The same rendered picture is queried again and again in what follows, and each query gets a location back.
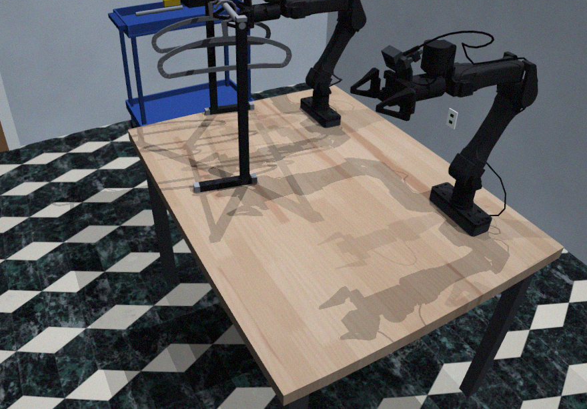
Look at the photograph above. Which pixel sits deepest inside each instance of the black metal hanging rack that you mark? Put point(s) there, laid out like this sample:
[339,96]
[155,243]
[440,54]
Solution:
[241,107]

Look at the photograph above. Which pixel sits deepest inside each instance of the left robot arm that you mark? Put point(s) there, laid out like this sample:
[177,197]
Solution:
[462,79]

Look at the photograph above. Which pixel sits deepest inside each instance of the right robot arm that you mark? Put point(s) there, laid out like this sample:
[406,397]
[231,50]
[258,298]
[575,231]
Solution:
[351,17]

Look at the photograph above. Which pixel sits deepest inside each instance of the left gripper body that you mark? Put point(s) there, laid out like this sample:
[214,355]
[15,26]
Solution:
[404,81]

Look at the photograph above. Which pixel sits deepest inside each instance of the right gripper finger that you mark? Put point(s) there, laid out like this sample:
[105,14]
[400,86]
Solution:
[244,12]
[219,11]

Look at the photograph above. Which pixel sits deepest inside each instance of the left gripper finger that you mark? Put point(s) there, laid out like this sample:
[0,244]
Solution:
[406,96]
[372,75]

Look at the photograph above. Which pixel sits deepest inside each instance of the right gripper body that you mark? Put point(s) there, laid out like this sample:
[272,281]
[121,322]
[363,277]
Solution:
[256,14]

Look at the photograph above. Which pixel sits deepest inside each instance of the grey clothes hanger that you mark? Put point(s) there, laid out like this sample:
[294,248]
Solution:
[198,19]
[225,37]

